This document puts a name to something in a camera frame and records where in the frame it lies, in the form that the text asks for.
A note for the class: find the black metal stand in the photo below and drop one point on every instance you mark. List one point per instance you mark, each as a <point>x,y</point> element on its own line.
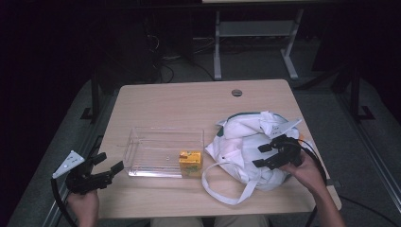
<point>94,97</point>
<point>355,94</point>

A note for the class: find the person's right leg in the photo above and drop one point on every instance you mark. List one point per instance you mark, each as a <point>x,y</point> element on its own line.
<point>241,221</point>

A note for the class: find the white cloth tote bag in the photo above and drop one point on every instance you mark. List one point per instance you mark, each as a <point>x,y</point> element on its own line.
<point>239,148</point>

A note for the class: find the yellow drink carton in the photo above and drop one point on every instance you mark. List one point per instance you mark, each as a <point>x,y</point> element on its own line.
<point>190,164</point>

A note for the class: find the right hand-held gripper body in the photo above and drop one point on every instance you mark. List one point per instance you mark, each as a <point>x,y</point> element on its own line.
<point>285,153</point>

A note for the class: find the person's left hand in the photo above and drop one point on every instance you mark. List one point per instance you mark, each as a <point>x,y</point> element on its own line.
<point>84,203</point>

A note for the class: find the person's leg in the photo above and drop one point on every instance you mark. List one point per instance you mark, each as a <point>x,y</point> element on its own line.
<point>241,221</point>
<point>176,222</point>

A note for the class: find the clear plastic tray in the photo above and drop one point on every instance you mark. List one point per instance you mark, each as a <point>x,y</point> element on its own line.
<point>154,151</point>

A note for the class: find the person's right hand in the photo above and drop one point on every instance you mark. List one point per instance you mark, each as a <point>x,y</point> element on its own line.
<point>307,175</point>

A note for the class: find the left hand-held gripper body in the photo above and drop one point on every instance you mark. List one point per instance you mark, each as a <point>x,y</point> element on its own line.
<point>85,182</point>

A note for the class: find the person's left leg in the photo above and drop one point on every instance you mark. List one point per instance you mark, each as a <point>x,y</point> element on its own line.
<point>176,222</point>

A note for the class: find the white metal table frame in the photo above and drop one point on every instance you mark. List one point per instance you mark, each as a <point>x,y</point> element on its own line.
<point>255,29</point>

